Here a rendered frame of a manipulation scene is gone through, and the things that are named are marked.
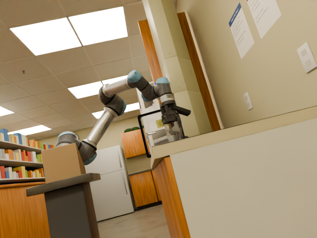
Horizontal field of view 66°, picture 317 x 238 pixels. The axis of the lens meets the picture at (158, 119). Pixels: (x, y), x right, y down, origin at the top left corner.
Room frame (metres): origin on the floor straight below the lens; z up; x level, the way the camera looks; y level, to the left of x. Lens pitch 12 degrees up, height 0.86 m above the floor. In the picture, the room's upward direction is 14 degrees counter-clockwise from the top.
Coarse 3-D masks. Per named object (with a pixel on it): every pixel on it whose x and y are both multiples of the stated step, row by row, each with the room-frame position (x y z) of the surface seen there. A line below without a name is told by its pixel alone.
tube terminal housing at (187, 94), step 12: (168, 60) 1.84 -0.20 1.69; (180, 60) 1.86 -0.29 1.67; (168, 72) 1.83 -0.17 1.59; (180, 72) 1.84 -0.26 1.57; (192, 72) 1.97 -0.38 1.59; (180, 84) 1.84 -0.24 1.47; (192, 84) 1.93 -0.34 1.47; (180, 96) 1.84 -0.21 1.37; (192, 96) 1.88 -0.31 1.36; (192, 108) 1.85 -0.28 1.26; (204, 108) 1.98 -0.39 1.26; (192, 120) 1.84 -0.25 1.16; (204, 120) 1.94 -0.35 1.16; (192, 132) 1.84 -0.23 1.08; (204, 132) 1.90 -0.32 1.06
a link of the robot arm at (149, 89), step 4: (148, 84) 1.37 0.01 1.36; (148, 88) 1.37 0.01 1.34; (152, 88) 1.38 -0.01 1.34; (144, 92) 1.38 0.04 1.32; (148, 92) 1.38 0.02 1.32; (152, 92) 1.38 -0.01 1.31; (144, 96) 1.42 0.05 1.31; (148, 96) 1.41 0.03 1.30; (152, 96) 1.40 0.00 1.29; (156, 96) 1.40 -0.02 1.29; (144, 100) 1.44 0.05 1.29; (148, 100) 1.43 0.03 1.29; (152, 100) 1.45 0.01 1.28
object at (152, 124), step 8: (160, 112) 2.15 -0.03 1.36; (144, 120) 2.16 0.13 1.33; (152, 120) 2.15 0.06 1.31; (160, 120) 2.15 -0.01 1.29; (144, 128) 2.16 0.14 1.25; (152, 128) 2.16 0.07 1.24; (160, 128) 2.15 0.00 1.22; (152, 136) 2.16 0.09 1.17; (160, 136) 2.15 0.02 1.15; (152, 144) 2.16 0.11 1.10
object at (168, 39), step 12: (144, 0) 2.01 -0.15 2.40; (156, 0) 1.84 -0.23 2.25; (168, 0) 1.94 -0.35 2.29; (156, 12) 1.84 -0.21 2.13; (168, 12) 1.89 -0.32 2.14; (156, 24) 1.84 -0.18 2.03; (168, 24) 1.85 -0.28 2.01; (156, 36) 1.91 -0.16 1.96; (168, 36) 1.84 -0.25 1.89; (180, 36) 1.95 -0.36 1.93; (156, 48) 2.08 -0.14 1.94; (168, 48) 1.84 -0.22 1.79; (180, 48) 1.91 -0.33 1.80
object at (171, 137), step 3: (171, 123) 1.48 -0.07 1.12; (165, 126) 1.51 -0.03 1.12; (168, 126) 1.49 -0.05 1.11; (165, 129) 1.53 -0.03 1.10; (168, 129) 1.49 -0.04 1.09; (168, 132) 1.49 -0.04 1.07; (168, 135) 1.50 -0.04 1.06; (171, 135) 1.49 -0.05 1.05; (174, 135) 1.48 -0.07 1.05; (168, 138) 1.51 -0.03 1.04; (171, 138) 1.49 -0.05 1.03; (174, 138) 1.48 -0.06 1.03; (168, 141) 1.52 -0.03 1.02; (171, 141) 1.49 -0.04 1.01
